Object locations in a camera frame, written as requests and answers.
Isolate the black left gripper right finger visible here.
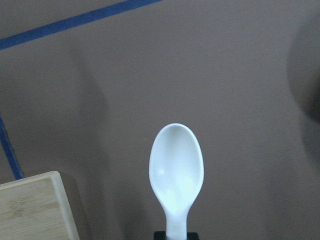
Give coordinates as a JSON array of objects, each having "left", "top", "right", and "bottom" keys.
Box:
[{"left": 187, "top": 232, "right": 200, "bottom": 240}]

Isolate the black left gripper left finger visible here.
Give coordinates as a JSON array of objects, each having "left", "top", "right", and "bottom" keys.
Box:
[{"left": 153, "top": 231, "right": 167, "bottom": 240}]

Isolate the white plastic spoon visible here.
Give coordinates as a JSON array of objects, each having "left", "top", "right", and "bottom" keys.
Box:
[{"left": 149, "top": 123, "right": 204, "bottom": 240}]

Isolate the bamboo cutting board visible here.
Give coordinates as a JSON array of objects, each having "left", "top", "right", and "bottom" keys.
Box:
[{"left": 0, "top": 171, "right": 80, "bottom": 240}]

